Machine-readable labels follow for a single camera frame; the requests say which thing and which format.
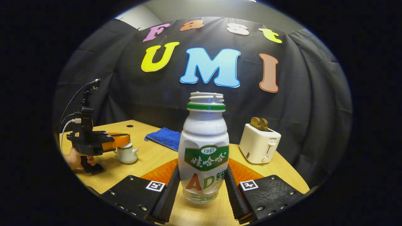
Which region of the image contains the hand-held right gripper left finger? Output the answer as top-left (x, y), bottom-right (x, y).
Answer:
top-left (100, 159), bottom-right (181, 224)

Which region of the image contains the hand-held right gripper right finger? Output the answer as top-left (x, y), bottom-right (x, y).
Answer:
top-left (224, 158), bottom-right (305, 224)

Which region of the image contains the white teacup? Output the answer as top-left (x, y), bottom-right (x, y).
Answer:
top-left (116, 147), bottom-right (139, 164)

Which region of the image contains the white water bottle green label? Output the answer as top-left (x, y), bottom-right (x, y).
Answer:
top-left (178, 92), bottom-right (230, 204)

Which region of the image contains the blue towel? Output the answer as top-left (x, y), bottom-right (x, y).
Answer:
top-left (144, 127), bottom-right (182, 152)

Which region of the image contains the white toaster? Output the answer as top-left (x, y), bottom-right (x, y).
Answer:
top-left (239, 123), bottom-right (282, 164)

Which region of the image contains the white cable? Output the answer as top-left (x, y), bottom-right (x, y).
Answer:
top-left (60, 118), bottom-right (82, 154)

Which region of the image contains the thin black cable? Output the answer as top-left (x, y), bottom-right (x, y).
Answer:
top-left (59, 80), bottom-right (98, 126)

